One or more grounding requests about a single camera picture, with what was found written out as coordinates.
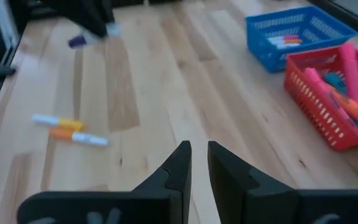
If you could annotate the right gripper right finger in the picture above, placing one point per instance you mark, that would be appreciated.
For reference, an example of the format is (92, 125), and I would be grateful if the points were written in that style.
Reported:
(259, 202)

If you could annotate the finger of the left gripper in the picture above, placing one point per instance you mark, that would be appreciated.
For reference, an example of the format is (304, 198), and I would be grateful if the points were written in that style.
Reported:
(109, 14)
(92, 23)

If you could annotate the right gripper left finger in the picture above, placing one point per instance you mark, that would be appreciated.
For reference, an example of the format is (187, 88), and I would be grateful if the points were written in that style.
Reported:
(154, 199)

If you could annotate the purple cap white marker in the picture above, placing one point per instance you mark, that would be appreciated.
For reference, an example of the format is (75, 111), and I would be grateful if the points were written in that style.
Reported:
(78, 41)

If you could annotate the orange cap white marker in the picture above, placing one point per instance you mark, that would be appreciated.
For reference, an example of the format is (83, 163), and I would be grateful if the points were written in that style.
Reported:
(64, 134)
(294, 41)

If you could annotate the pink highlighter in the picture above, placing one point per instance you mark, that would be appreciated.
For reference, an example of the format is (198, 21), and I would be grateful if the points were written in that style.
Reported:
(353, 74)
(322, 90)

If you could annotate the orange highlighter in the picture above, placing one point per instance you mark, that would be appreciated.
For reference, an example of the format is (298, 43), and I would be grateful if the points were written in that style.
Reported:
(356, 110)

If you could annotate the pink cap white marker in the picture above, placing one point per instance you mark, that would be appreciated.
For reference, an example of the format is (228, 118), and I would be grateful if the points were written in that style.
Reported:
(291, 37)

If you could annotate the red plastic basket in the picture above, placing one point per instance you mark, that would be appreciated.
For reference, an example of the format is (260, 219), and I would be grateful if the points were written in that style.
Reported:
(309, 93)

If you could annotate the blue plastic basket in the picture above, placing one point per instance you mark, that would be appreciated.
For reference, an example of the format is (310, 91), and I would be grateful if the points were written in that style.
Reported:
(331, 29)

